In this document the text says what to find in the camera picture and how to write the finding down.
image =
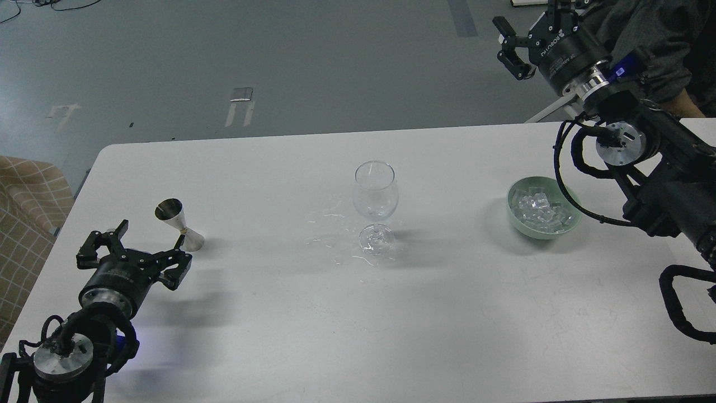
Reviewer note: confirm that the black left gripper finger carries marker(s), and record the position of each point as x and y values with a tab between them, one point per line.
87	256
170	267

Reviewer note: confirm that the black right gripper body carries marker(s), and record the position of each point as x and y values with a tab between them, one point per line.
564	49

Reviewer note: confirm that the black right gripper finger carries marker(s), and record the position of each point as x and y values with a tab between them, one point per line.
562	15
508	56

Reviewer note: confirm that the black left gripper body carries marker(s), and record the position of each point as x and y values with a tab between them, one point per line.
123	280

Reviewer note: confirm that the steel cocktail jigger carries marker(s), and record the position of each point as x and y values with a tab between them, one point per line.
171	212

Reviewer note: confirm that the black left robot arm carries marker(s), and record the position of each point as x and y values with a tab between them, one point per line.
76	355

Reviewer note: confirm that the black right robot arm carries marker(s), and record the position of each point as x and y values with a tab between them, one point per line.
665	171

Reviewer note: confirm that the clear ice cubes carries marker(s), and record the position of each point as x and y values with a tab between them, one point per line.
537	211

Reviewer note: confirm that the clear wine glass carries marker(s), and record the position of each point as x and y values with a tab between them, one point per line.
375	197

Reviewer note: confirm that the white office chair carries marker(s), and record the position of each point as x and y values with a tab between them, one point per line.
568	107

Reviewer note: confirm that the beige checked cloth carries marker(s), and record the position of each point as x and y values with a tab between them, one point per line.
35	202

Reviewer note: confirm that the seated person in grey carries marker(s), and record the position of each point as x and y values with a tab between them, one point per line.
679	35

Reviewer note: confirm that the green bowl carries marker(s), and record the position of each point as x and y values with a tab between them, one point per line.
551	186

